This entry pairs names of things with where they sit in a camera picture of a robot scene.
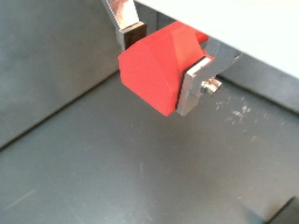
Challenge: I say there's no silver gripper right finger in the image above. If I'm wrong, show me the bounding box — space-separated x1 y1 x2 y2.
176 38 242 116

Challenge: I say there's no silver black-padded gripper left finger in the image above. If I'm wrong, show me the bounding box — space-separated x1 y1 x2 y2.
102 0 147 51

